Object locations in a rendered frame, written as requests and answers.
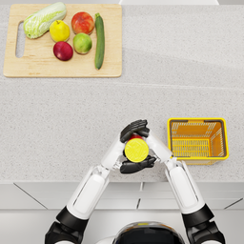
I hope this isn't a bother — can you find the red chip can yellow lid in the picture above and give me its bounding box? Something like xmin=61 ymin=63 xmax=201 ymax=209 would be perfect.
xmin=123 ymin=133 xmax=151 ymax=164

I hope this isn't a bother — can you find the yellow slatted basket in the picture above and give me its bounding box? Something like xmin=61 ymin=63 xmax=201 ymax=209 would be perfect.
xmin=167 ymin=117 xmax=230 ymax=166

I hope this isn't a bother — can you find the white counter cabinet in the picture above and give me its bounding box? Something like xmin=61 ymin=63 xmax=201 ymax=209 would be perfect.
xmin=0 ymin=181 xmax=244 ymax=212

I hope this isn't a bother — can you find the dark round robot body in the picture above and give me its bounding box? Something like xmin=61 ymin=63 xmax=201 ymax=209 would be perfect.
xmin=94 ymin=221 xmax=187 ymax=244

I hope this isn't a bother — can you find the wooden cutting board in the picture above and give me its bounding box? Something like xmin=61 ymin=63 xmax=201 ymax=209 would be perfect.
xmin=2 ymin=3 xmax=123 ymax=79

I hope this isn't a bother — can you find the green cucumber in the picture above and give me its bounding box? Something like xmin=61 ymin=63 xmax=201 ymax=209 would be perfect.
xmin=93 ymin=12 xmax=106 ymax=71

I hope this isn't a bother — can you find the dark red plum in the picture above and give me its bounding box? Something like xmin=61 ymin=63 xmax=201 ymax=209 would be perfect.
xmin=52 ymin=40 xmax=74 ymax=62

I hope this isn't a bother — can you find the green apple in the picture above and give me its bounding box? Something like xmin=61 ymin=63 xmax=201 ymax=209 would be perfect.
xmin=72 ymin=31 xmax=93 ymax=55

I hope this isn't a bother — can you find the yellow lemon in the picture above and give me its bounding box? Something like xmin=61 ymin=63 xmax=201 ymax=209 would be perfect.
xmin=49 ymin=19 xmax=71 ymax=44

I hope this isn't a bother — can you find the red orange apple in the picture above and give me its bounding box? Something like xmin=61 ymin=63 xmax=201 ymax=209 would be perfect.
xmin=71 ymin=10 xmax=96 ymax=35

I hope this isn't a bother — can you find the white rectangular fixture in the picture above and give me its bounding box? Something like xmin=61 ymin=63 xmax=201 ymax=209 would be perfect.
xmin=118 ymin=0 xmax=220 ymax=6

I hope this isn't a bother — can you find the green napa cabbage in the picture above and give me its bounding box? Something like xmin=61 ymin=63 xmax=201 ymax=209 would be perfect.
xmin=22 ymin=1 xmax=68 ymax=40

